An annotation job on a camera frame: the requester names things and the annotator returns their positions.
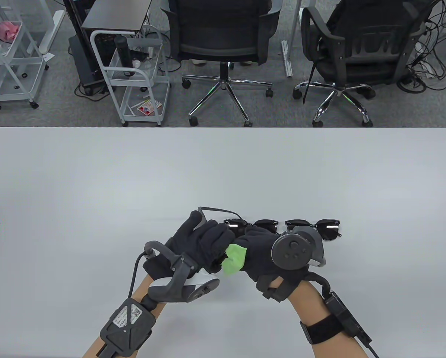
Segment person's right hand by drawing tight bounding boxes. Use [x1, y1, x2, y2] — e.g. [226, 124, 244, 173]
[240, 226, 318, 302]

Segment person's left hand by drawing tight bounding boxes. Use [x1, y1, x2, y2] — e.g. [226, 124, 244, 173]
[143, 211, 235, 288]

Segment green cleaning cloth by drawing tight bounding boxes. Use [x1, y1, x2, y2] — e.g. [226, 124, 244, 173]
[222, 244, 247, 276]

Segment black thin-armed sunglasses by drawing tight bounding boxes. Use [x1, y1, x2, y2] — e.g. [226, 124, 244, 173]
[223, 219, 281, 235]

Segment black sunglasses gold metal bridge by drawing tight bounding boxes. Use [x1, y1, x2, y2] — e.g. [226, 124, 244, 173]
[198, 207, 246, 228]

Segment black thick-framed sunglasses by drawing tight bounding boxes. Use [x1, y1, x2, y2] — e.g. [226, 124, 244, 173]
[284, 219, 342, 241]

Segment person's right forearm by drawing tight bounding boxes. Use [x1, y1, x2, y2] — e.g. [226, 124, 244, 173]
[288, 280, 372, 358]

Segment grey VR controller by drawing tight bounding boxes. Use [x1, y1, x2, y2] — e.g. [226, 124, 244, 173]
[143, 241, 221, 303]
[271, 228, 326, 270]

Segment black wrist sensor box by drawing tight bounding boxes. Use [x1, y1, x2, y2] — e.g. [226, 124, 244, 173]
[325, 291, 372, 345]

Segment black sensor box white label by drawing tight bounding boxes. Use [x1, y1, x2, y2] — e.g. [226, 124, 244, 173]
[100, 298, 156, 355]

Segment red white packet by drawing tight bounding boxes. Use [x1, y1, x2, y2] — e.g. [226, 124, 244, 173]
[135, 100, 163, 116]

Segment black office chair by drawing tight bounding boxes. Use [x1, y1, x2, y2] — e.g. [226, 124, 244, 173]
[161, 0, 283, 128]
[293, 0, 437, 128]

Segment white desk leg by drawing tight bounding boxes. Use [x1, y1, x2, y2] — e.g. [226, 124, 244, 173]
[281, 0, 305, 78]
[40, 10, 66, 54]

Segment black bottle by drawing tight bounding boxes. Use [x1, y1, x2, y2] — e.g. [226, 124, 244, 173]
[114, 35, 135, 78]

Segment black computer tower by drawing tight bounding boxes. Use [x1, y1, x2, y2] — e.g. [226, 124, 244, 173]
[68, 34, 110, 95]

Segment dark side table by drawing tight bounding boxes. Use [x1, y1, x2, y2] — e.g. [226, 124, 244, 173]
[63, 0, 153, 38]

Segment white power strip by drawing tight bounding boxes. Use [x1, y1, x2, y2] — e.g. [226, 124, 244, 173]
[413, 42, 437, 79]

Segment white mesh utility cart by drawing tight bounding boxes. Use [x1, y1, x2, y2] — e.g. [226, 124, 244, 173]
[0, 0, 50, 110]

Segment pink cloth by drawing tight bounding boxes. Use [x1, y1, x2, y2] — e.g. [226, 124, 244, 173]
[0, 18, 22, 41]

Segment black wrist strap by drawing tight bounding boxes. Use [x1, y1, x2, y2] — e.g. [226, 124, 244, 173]
[300, 315, 344, 344]

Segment white rounded-handle cart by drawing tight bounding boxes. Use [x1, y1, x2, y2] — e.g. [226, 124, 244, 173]
[91, 26, 172, 127]

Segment tangle of black cables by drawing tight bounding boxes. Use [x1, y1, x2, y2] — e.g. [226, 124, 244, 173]
[396, 0, 446, 94]

